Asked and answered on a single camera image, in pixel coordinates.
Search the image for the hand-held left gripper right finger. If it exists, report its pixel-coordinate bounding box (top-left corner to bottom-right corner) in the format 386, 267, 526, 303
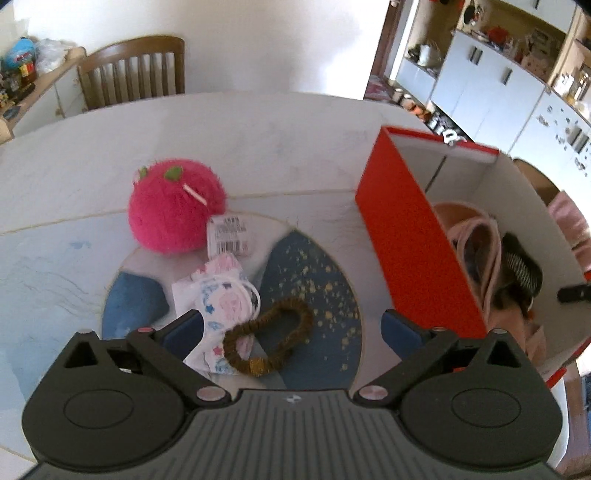
353, 308, 552, 409

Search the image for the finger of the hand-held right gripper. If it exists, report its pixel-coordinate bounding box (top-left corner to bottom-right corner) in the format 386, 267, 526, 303
557, 285, 591, 304

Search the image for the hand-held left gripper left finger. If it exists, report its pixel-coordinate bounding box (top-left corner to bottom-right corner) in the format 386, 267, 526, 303
44, 309, 232, 409

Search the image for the patterned child face mask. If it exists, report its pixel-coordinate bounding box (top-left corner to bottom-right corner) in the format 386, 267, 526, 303
172, 253, 262, 377

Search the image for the red cardboard box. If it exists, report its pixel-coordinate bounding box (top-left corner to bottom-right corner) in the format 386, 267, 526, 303
355, 126, 591, 393

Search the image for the brown hair scrunchie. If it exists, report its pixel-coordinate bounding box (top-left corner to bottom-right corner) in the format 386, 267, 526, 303
222, 298, 315, 378

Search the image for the pink cloth hat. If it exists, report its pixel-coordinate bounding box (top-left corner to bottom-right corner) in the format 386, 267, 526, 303
434, 202, 548, 370

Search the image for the pink towel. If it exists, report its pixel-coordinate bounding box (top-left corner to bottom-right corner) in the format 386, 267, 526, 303
547, 191, 591, 273

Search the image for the blue speckled round mat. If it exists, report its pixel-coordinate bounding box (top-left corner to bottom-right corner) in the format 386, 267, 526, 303
102, 230, 363, 393

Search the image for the white price tag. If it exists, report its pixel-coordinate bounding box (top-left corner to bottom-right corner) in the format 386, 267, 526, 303
206, 215, 252, 257

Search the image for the pink plush ball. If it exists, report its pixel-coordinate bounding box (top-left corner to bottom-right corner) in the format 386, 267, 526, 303
128, 158, 228, 254

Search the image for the row of shoes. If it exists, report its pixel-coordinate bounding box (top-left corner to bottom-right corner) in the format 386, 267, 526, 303
392, 88, 467, 146

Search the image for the white and wood cabinet unit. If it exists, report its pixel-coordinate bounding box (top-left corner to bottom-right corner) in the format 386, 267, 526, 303
392, 0, 591, 185

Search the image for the pink floor rug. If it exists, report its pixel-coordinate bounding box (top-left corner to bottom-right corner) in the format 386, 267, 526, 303
365, 76, 393, 100

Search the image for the wooden sideboard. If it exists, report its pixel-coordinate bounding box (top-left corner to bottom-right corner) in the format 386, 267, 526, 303
0, 46, 88, 144

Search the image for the white tote bag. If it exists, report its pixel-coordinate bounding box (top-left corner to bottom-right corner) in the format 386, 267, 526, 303
416, 41, 441, 68

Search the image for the brown door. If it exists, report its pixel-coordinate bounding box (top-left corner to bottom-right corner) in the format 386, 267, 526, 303
365, 0, 404, 97

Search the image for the wooden slat-back chair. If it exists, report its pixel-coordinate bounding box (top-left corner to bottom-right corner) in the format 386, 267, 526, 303
78, 36, 186, 112

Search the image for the white plastic bag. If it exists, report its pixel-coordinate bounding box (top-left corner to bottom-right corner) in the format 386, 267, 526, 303
34, 38, 77, 75

